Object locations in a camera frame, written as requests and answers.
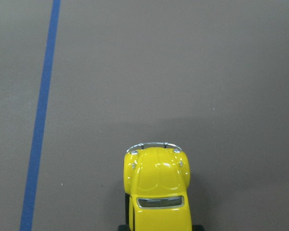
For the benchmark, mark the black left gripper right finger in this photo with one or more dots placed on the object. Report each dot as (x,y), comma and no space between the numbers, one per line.
(197,228)

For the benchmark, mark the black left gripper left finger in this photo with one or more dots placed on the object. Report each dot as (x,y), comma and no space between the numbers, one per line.
(123,227)

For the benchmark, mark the yellow beetle toy car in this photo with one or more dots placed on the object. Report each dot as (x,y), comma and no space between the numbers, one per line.
(156,176)

